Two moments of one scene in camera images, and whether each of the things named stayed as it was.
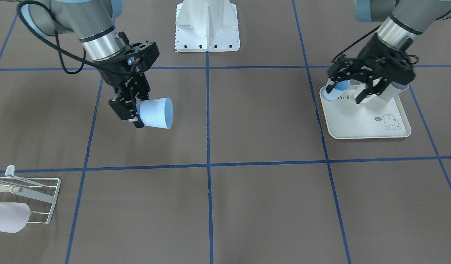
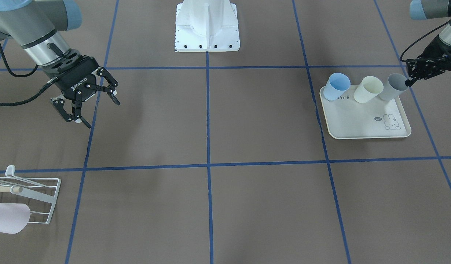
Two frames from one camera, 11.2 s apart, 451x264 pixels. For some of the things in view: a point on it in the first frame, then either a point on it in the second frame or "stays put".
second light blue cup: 338,90 stays put
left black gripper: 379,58 to 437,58
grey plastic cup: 393,89 stays put
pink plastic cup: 9,217 stays put
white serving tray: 377,118 stays put
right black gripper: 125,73 to 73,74
